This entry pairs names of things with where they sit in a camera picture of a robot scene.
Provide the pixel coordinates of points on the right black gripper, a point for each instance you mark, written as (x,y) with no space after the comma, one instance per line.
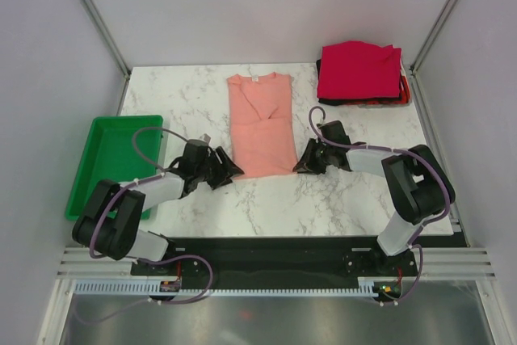
(307,164)

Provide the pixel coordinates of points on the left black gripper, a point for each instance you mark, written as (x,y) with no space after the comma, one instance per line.
(227,166)

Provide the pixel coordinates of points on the pink t shirt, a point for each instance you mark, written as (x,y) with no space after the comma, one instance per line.
(260,124)

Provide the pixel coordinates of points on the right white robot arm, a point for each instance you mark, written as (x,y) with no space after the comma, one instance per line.
(419,189)

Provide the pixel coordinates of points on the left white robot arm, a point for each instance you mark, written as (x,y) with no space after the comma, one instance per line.
(109,224)

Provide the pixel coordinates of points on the folded red t shirt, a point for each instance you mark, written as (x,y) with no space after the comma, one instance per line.
(359,50)

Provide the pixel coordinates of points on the green plastic tray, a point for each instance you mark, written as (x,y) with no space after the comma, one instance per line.
(108,154)

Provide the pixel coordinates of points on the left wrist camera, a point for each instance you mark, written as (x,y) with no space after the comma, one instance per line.
(206,138)

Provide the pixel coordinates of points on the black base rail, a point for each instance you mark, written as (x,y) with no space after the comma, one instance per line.
(348,257)

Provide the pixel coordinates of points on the white slotted cable duct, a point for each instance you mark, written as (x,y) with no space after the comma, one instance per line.
(230,286)

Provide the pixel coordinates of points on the left aluminium frame post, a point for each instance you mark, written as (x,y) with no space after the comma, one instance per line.
(106,37)

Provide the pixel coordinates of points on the aluminium frame post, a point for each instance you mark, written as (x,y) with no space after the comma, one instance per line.
(438,25)
(106,37)

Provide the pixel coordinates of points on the right aluminium frame post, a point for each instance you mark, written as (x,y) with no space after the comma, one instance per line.
(438,25)

